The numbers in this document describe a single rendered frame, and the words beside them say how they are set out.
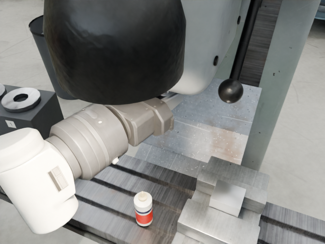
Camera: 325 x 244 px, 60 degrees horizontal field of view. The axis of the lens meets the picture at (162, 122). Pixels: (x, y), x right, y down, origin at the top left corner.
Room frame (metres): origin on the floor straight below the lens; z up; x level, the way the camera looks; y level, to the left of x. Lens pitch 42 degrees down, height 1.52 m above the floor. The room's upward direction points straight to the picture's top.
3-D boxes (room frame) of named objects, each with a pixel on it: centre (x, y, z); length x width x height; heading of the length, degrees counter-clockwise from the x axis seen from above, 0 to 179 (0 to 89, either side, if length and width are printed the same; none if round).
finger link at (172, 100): (0.36, -0.02, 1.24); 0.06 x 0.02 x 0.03; 139
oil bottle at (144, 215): (0.35, 0.04, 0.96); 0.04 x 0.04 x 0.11
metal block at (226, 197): (0.33, -0.13, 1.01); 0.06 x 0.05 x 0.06; 65
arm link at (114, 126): (0.32, 0.07, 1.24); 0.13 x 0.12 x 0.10; 49
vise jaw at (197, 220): (0.28, -0.11, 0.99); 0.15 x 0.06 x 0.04; 65
